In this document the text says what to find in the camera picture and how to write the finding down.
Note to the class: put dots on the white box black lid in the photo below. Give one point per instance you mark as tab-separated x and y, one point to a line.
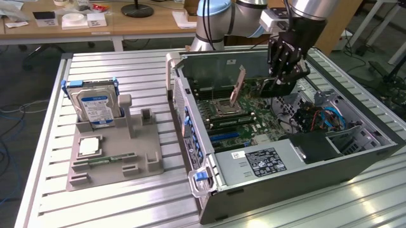
46	19

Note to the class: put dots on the silver open disk bay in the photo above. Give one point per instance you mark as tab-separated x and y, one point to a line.
352	142

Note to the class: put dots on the crumpled clear plastic bag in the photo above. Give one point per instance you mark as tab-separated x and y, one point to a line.
12	10

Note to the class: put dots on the red packet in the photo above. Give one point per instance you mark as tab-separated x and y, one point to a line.
99	8

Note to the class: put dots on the white metal table frame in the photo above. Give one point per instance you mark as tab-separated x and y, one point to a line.
381	21

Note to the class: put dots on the green RAM stick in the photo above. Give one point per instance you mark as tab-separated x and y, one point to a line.
107	159

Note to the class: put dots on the small white labelled box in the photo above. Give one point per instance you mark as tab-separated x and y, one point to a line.
97	20

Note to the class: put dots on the blue case latch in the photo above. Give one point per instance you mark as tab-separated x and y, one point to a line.
199	177

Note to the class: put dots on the brown cardboard box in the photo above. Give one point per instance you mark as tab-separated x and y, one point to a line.
190	7

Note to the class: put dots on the wooden cabinet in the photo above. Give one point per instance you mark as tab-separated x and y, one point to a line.
342	28

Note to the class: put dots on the open black PC case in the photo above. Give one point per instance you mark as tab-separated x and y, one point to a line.
285	190

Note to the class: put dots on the silver CPU chip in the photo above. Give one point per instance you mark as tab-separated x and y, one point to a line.
89	146

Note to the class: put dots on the green motherboard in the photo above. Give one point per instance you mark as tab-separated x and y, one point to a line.
254	133

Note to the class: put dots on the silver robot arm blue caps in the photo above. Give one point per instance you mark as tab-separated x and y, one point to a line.
219	23

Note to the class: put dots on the grey power supply unit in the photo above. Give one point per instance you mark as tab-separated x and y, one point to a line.
234	171

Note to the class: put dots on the white box round hollow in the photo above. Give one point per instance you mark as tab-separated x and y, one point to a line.
74	21

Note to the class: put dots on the blue expansion slot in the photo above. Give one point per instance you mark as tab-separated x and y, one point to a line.
223	136

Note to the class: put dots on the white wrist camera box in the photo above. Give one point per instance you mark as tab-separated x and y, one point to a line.
273	20

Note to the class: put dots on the white paper card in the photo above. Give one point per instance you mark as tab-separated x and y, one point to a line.
16	24

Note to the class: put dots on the black RAM stick in slot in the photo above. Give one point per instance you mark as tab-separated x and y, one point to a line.
229	122

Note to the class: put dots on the graphics card with metal bracket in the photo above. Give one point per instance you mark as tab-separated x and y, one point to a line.
279	90

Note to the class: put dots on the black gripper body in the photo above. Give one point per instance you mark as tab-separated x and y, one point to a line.
305	35

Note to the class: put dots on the black office chair base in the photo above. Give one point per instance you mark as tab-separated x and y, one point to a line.
42	51

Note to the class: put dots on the black plastic air shroud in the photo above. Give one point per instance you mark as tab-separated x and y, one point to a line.
314	147

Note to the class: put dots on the black round lamp base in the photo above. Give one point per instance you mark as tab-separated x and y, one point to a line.
138	10

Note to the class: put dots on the grey plastic parts rack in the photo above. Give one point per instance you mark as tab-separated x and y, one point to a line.
127	147

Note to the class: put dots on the white paper stack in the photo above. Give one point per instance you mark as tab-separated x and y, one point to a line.
183	20

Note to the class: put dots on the CPU socket metal frame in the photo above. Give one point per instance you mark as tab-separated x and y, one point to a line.
222	110

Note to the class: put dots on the silver perforated disk bay cage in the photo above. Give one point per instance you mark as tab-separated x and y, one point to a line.
292	104

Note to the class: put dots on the black equipment stand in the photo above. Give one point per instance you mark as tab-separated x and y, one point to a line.
393	71

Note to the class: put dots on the white tape roll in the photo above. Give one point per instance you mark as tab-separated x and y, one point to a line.
59	2

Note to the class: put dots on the hard disk in blue caddy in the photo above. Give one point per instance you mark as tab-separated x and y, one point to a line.
95	107

